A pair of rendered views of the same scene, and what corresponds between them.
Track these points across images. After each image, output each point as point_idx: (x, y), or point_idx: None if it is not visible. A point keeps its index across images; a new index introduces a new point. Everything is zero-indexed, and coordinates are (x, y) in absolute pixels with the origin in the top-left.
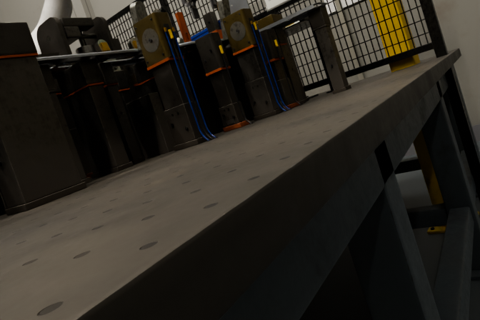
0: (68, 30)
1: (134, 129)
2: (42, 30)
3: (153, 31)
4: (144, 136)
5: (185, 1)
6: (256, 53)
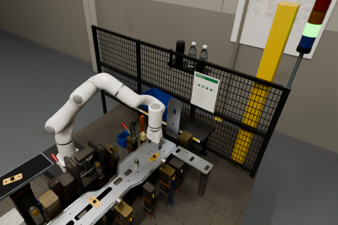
0: (81, 165)
1: (103, 196)
2: (67, 160)
3: (123, 219)
4: (107, 214)
5: (146, 133)
6: (169, 188)
